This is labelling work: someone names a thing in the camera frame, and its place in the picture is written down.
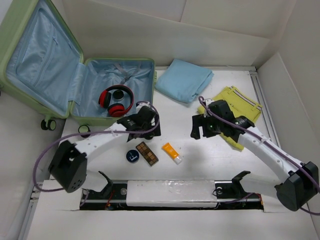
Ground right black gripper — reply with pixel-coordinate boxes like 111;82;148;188
190;112;223;140

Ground brown eyeshadow palette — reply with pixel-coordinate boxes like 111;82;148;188
136;141;159;167

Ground red black headphones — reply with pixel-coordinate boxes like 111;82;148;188
98;84;134;118

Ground orange sunscreen tube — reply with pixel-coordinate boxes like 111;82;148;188
162;142;183;165

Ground dark blue round tin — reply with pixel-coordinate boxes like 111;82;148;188
126;149;140;164

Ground light blue cloth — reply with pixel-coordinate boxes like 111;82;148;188
155;59;214;104

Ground yellow shorts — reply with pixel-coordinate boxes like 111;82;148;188
197;85;263;152

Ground green hard-shell suitcase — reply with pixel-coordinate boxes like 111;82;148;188
0;0;157;131

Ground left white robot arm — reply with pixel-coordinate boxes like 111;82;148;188
49;104;161;199

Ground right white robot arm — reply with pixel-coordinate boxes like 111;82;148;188
190;96;320;212

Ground white foam block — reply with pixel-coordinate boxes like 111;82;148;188
126;180;218;208

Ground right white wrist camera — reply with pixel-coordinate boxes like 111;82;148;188
202;98;213;118

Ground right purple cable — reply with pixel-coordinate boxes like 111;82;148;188
198;96;320;216

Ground purple cable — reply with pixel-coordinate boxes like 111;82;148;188
198;96;320;216
32;100;161;193

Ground metal base rail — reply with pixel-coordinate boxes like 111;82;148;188
29;179;266;211

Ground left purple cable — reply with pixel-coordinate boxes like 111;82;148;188
32;100;161;193

